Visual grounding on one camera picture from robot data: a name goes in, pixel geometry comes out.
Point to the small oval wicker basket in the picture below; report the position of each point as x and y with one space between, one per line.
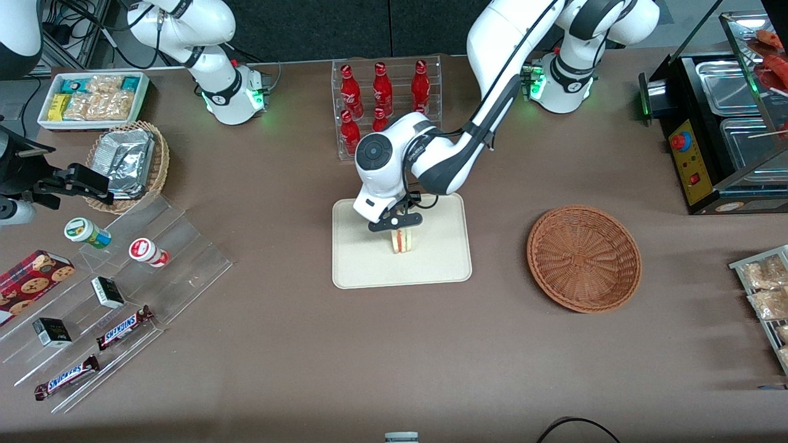
161 160

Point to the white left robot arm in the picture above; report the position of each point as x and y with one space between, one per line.
492 37

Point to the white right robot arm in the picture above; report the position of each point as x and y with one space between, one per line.
215 86

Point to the green lid cup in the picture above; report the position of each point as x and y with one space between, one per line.
83 231

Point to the clear acrylic bottle rack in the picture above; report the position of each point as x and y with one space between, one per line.
337 92

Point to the clear cracker pack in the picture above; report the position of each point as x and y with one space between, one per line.
83 106
117 106
104 84

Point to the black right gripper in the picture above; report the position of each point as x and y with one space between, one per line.
41 185

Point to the beige plastic tray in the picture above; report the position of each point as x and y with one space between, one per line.
437 258

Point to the Snickers chocolate bar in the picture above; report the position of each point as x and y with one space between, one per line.
66 377
123 327

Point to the red sausages in warmer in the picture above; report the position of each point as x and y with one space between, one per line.
774 64

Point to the aluminium frame profile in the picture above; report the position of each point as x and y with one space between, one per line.
86 31

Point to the red lid cup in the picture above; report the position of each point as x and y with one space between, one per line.
146 251

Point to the clear acrylic stepped display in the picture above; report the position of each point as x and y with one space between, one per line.
184 258

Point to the silver foil packet stack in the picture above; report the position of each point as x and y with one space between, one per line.
126 160

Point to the black food warmer cabinet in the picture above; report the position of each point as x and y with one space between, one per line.
692 166

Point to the red cola bottle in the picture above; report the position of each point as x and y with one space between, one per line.
380 120
351 92
348 135
420 86
382 89

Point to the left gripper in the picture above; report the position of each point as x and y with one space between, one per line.
402 203

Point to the red plaid cookie box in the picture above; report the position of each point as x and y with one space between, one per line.
31 283

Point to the triangular sandwich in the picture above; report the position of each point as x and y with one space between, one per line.
402 242

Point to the steel food pan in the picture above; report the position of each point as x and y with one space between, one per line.
723 86
748 144

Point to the teal snack packet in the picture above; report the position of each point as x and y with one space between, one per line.
131 83
74 84

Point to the large round wicker basket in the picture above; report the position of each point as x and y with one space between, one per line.
582 258

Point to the small black box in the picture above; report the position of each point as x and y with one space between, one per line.
108 293
52 332

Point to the yellow snack packet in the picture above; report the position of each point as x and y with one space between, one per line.
58 106

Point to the clear bag of snacks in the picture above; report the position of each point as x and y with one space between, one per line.
783 333
784 355
769 304
763 274

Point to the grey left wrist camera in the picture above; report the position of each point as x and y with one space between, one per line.
394 220

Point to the white rectangular snack bin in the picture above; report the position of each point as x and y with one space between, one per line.
46 120

